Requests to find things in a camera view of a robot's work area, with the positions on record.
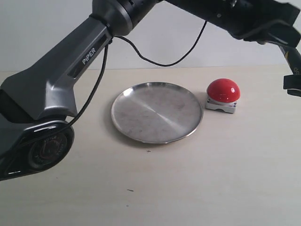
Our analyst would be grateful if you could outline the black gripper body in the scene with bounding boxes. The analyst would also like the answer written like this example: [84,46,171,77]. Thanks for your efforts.
[169,0,301,40]

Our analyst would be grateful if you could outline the yellow black claw hammer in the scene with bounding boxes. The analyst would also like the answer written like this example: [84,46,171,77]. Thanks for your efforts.
[279,46,301,75]

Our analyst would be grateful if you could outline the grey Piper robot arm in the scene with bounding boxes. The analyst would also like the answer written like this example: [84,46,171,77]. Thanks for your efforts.
[0,0,301,180]

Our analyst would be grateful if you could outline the red dome push button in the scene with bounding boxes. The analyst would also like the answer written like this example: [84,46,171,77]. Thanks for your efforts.
[205,78,240,114]

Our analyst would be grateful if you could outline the round steel plate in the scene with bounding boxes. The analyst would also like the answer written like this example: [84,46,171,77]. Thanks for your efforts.
[111,82,204,145]

